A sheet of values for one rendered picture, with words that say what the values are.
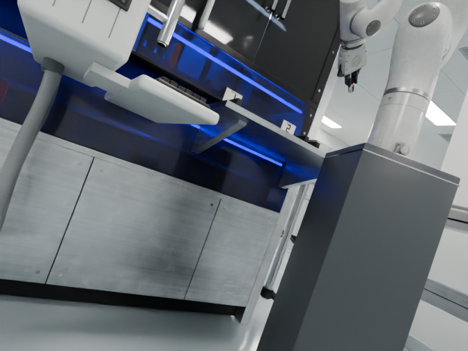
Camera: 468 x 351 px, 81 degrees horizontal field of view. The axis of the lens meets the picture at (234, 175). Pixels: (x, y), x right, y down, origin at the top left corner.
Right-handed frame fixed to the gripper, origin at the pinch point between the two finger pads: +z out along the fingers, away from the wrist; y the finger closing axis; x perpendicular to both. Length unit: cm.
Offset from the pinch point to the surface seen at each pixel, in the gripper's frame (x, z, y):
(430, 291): -63, 101, 5
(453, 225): -45, 82, 31
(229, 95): 22, -5, -45
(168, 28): -21, -53, -60
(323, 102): 23.9, 25.9, 1.3
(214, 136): -5, -9, -60
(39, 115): -8, -44, -99
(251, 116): -19, -21, -48
